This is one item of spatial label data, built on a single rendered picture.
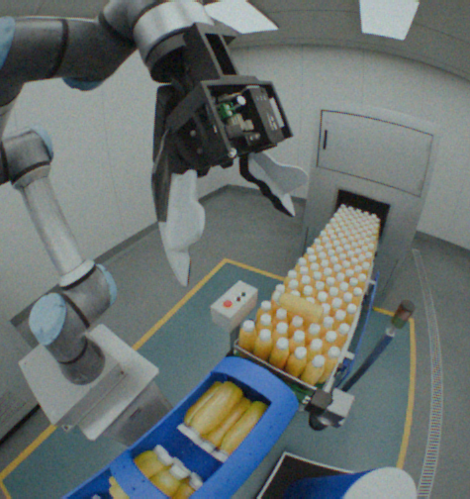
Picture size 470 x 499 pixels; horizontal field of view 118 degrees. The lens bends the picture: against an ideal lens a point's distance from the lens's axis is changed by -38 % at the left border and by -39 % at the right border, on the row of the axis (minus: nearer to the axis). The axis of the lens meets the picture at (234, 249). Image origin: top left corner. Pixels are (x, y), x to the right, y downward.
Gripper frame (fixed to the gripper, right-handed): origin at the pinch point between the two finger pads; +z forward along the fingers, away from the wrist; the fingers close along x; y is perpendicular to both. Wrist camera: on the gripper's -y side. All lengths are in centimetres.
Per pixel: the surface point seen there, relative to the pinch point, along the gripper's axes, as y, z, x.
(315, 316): -25, 48, 36
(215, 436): -20, 51, -16
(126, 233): -336, 17, 38
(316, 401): -13, 68, 15
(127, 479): -13, 36, -39
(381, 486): 24, 78, 2
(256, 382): -16.6, 39.1, 1.1
